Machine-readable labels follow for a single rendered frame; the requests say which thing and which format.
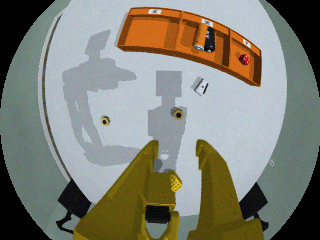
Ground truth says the orange battery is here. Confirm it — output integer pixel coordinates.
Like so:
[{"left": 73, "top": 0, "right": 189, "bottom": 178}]
[{"left": 194, "top": 23, "right": 208, "bottom": 51}]

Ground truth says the brass hex nut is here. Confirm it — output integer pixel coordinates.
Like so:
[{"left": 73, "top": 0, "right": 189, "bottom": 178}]
[
  {"left": 101, "top": 117, "right": 110, "bottom": 126},
  {"left": 173, "top": 109, "right": 184, "bottom": 120}
]

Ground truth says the dark red die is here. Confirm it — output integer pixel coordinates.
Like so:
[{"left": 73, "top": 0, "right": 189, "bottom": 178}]
[{"left": 239, "top": 54, "right": 250, "bottom": 65}]

